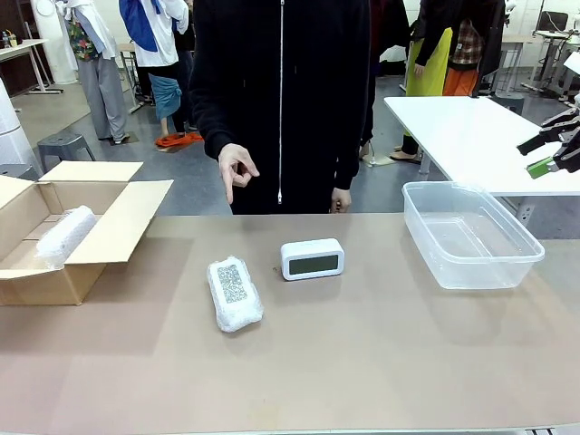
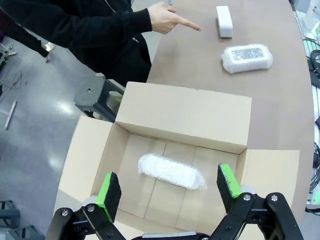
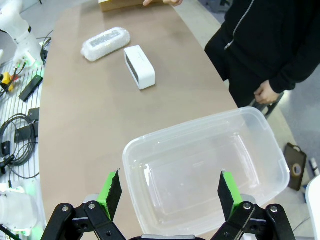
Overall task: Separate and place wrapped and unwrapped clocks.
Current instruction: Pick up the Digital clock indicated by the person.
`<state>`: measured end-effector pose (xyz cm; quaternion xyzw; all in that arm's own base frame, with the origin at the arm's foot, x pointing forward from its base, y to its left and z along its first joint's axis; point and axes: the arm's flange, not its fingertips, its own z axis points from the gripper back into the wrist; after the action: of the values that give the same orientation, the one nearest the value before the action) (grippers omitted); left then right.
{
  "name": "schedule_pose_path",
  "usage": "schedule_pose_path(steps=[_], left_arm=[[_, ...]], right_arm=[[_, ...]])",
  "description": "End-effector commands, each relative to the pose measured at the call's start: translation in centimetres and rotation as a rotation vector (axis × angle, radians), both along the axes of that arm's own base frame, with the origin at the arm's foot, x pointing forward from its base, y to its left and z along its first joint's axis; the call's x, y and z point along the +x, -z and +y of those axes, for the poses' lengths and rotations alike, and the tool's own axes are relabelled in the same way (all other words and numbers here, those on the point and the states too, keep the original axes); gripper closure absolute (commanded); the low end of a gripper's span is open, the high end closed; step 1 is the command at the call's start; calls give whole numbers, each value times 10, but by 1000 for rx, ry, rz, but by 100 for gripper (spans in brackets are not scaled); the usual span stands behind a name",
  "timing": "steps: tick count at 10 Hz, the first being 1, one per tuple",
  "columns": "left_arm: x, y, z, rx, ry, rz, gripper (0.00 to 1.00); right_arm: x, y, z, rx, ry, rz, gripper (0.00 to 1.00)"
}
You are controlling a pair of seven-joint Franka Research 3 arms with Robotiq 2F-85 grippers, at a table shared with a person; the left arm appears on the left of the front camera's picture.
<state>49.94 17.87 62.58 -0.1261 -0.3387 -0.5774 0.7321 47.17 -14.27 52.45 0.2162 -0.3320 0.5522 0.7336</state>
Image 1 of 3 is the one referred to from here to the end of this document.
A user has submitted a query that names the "person in yellow apron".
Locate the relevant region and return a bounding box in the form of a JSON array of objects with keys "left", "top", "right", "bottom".
[{"left": 404, "top": 0, "right": 454, "bottom": 165}]

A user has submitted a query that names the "white digital alarm clock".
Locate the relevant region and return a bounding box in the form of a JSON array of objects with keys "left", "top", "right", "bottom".
[{"left": 279, "top": 237, "right": 345, "bottom": 282}]

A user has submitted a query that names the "dark grey round stool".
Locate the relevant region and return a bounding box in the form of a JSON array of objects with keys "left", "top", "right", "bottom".
[{"left": 492, "top": 92, "right": 526, "bottom": 114}]

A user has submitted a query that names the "grey metal stool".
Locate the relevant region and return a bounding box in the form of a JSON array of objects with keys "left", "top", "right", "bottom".
[{"left": 36, "top": 132, "right": 96, "bottom": 176}]

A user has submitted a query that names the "bubble-wrapped clock with QR label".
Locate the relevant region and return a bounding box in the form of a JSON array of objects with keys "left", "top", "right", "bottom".
[{"left": 206, "top": 256, "right": 265, "bottom": 334}]

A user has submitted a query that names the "person's right hand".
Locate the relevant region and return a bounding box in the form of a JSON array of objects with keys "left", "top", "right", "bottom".
[{"left": 217, "top": 143, "right": 261, "bottom": 205}]

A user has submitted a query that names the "grey workstation desk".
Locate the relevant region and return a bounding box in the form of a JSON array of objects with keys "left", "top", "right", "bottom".
[{"left": 520, "top": 26, "right": 580, "bottom": 102}]

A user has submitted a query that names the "white hanging garment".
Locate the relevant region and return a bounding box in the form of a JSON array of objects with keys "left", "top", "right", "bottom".
[{"left": 34, "top": 0, "right": 79, "bottom": 85}]

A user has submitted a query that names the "person's black zip hoodie torso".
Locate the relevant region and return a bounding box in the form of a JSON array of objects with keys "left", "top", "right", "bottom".
[{"left": 188, "top": 0, "right": 377, "bottom": 216}]

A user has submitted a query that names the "open cardboard box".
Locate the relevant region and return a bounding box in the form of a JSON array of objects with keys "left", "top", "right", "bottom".
[{"left": 0, "top": 160, "right": 175, "bottom": 307}]

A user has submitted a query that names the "person's right forearm black sleeve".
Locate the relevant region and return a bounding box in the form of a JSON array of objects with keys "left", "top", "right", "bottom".
[{"left": 188, "top": 85, "right": 237, "bottom": 160}]

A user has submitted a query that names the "person in white blue shirt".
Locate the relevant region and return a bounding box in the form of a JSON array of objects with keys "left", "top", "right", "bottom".
[{"left": 118, "top": 0, "right": 194, "bottom": 137}]

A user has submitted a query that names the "plain bubble-wrapped clock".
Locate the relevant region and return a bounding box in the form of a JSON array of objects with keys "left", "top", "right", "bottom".
[{"left": 34, "top": 205, "right": 99, "bottom": 268}]

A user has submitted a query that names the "black monitor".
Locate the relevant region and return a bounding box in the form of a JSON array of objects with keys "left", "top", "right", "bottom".
[{"left": 536, "top": 11, "right": 570, "bottom": 33}]

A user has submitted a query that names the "person in floral shirt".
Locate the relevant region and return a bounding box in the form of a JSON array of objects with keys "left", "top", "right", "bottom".
[{"left": 63, "top": 0, "right": 131, "bottom": 145}]

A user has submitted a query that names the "person's left hand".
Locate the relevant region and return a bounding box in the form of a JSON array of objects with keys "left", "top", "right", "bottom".
[{"left": 330, "top": 188, "right": 353, "bottom": 214}]

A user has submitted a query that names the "person's left forearm black sleeve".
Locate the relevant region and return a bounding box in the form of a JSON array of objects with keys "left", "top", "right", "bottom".
[{"left": 333, "top": 90, "right": 377, "bottom": 190}]

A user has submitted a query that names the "orange cloth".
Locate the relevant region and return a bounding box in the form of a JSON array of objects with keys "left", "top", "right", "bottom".
[{"left": 155, "top": 132, "right": 205, "bottom": 149}]

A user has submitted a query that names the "white table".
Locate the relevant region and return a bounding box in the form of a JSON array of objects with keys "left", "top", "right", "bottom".
[{"left": 383, "top": 95, "right": 580, "bottom": 198}]

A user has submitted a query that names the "clear plastic container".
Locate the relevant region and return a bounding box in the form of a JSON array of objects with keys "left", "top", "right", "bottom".
[{"left": 401, "top": 180, "right": 546, "bottom": 291}]

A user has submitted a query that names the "person in orange trousers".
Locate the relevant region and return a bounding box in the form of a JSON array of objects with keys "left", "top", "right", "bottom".
[{"left": 442, "top": 0, "right": 507, "bottom": 98}]

